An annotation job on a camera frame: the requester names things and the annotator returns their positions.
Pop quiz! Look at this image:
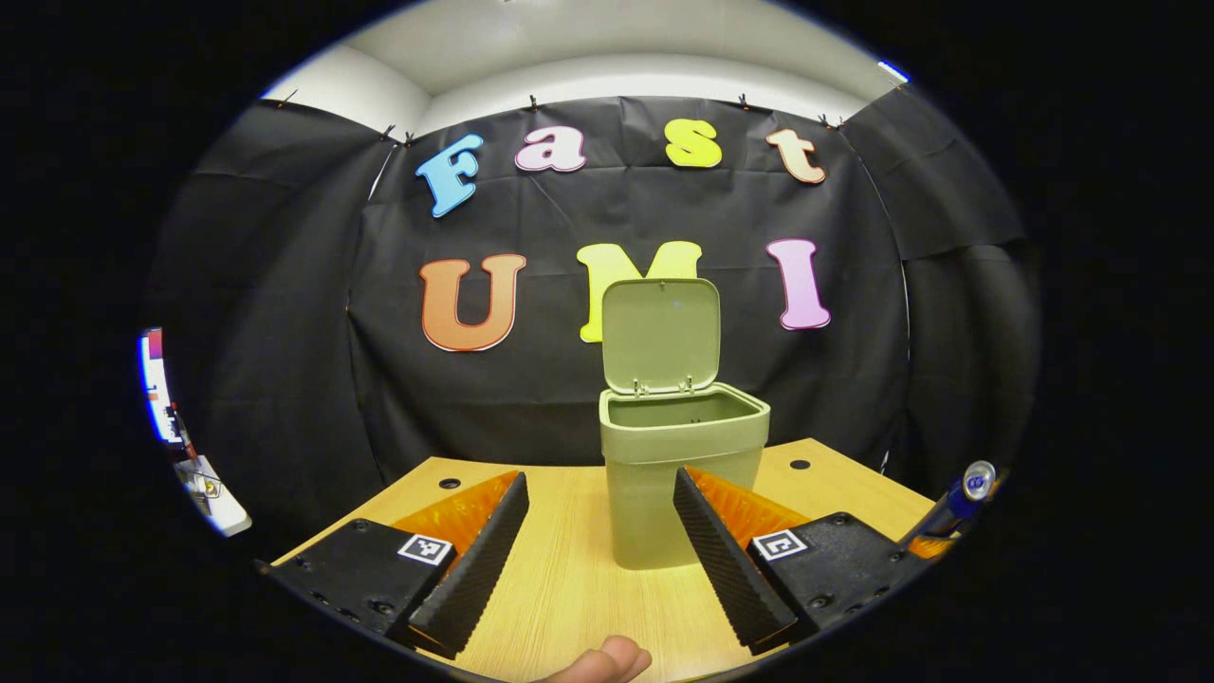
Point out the row of small cloth clips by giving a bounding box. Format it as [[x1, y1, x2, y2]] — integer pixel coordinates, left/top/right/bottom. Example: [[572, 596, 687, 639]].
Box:
[[277, 90, 847, 148]]

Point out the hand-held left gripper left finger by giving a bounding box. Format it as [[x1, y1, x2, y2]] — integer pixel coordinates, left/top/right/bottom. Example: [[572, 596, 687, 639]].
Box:
[[254, 470, 530, 660]]

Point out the black backdrop cloth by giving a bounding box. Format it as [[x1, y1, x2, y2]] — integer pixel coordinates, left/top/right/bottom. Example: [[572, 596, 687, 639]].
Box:
[[142, 83, 1042, 561]]

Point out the computer monitor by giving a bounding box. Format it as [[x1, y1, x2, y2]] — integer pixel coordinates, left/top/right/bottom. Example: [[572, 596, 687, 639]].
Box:
[[139, 327, 181, 447]]

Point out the green desktop garbage bin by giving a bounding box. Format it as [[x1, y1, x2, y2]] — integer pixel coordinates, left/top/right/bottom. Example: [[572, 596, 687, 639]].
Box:
[[598, 277, 772, 572]]

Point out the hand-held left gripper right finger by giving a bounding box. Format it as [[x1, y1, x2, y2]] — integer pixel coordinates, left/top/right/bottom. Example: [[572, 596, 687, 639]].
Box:
[[671, 465, 930, 657]]

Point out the white side table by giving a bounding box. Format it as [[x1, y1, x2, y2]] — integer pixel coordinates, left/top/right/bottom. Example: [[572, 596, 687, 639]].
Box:
[[175, 455, 253, 539]]

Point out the blue pop can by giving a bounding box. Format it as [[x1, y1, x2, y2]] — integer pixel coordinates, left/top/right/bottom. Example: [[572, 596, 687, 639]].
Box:
[[901, 460, 999, 556]]

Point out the wooden desktop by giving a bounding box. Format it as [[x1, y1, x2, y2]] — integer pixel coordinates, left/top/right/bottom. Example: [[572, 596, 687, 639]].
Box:
[[270, 437, 940, 683]]

